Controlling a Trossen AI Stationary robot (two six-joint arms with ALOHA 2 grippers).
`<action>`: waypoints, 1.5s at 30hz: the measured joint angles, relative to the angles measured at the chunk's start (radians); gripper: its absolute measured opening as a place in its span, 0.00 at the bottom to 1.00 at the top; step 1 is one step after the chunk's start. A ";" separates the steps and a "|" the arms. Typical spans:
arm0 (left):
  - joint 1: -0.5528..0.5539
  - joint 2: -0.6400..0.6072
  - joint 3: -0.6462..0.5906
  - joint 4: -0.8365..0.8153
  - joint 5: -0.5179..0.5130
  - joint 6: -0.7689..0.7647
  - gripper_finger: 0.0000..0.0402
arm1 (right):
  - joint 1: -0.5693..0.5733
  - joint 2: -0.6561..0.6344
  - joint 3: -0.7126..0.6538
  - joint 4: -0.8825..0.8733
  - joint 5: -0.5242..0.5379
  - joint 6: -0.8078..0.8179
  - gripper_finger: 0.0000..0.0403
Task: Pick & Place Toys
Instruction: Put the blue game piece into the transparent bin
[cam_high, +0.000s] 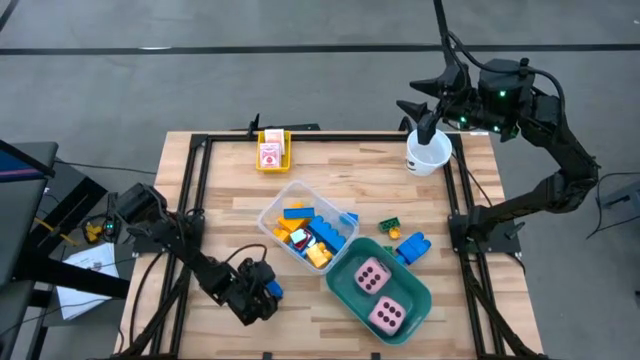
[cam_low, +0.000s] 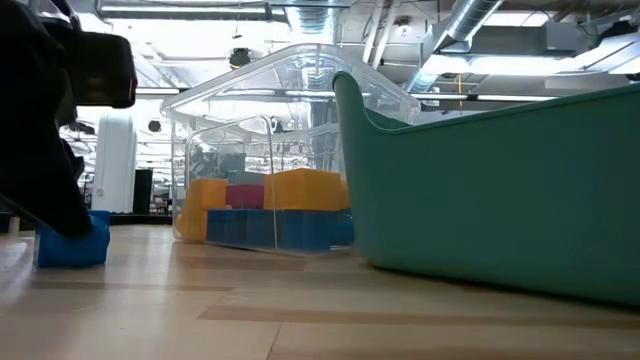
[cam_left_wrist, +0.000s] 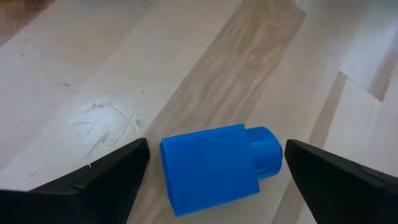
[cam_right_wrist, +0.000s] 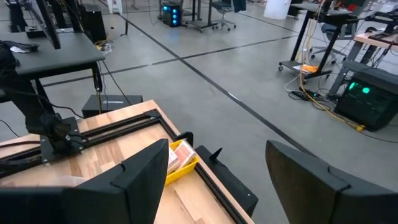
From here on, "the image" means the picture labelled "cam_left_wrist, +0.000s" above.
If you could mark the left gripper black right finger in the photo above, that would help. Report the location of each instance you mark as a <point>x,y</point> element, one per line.
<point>348,199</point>

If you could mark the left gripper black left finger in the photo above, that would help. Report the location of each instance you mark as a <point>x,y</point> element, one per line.
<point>77,202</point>

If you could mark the blue single-stud toy block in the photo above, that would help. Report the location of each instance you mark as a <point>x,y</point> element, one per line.
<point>211,168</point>

